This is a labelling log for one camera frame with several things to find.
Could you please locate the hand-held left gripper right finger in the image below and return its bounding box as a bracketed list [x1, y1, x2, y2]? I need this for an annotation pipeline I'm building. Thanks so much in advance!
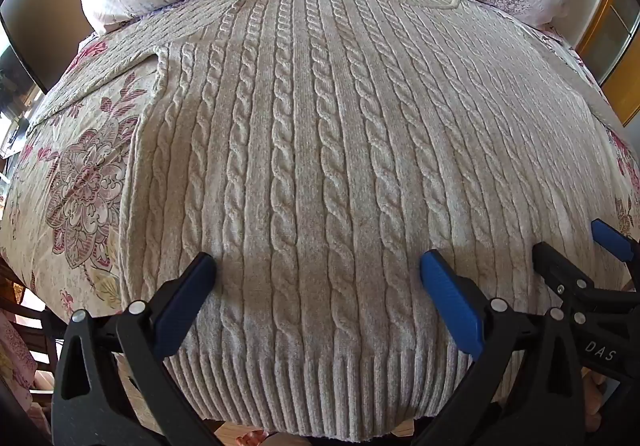
[419, 250, 586, 446]

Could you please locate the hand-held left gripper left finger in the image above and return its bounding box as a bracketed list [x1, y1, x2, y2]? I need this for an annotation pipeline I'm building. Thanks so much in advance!
[51, 252, 224, 446]

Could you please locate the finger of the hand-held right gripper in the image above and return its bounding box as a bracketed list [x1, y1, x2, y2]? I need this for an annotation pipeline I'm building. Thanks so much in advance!
[591, 219, 640, 287]
[532, 241, 597, 311]

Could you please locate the beige cable-knit sweater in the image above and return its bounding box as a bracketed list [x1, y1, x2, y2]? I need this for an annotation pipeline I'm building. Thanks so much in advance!
[31, 0, 632, 442]

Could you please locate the dark wooden chair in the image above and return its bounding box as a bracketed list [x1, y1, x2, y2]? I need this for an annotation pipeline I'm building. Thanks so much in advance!
[0, 251, 63, 409]

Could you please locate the floral bed sheet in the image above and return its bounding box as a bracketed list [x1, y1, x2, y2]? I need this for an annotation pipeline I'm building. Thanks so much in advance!
[0, 23, 640, 422]

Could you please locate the orange wooden headboard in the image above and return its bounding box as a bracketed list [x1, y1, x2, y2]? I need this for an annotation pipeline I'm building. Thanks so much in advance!
[575, 0, 640, 127]

